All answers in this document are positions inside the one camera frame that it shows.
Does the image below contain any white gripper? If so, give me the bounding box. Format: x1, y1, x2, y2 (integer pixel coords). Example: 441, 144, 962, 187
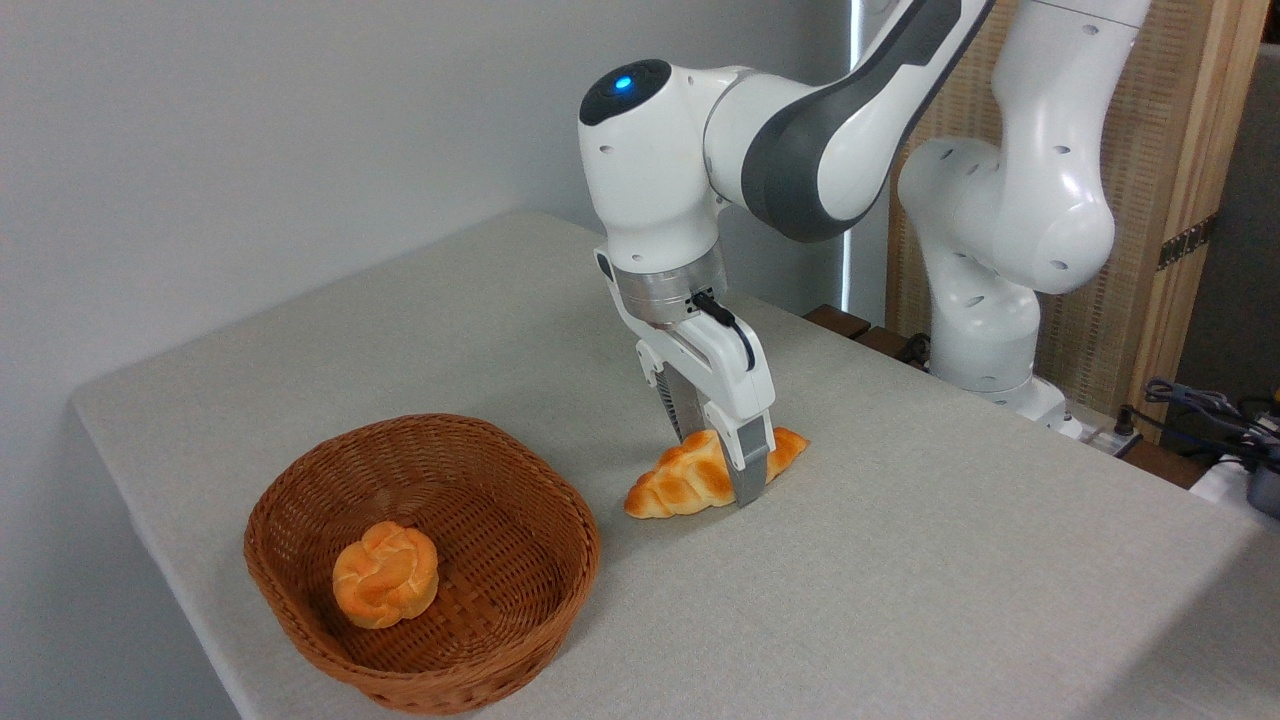
596, 248, 778, 507

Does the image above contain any long braided bread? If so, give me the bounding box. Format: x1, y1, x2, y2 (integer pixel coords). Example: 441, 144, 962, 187
624, 427, 809, 520

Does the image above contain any brown wicker basket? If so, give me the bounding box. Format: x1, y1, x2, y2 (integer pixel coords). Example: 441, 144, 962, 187
244, 414, 602, 715

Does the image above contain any round knotted bread roll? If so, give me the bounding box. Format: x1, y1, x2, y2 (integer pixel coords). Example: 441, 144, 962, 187
332, 520, 440, 630

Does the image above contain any dark wooden base platform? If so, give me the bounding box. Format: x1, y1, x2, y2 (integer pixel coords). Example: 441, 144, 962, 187
806, 305, 1211, 491

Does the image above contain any grey fabric tablecloth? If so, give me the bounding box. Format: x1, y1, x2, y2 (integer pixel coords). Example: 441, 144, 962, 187
70, 208, 1280, 720

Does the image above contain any white cloth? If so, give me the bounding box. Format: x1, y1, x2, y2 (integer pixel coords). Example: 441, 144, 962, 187
1188, 452, 1280, 526

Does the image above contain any metal screen hinge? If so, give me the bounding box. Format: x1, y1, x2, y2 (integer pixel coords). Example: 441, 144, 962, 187
1157, 212, 1219, 271

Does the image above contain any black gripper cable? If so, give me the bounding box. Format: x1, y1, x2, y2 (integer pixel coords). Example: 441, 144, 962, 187
692, 290, 758, 373

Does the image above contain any dark cable bundle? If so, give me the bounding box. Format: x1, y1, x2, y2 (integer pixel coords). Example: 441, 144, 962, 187
1115, 377, 1280, 463

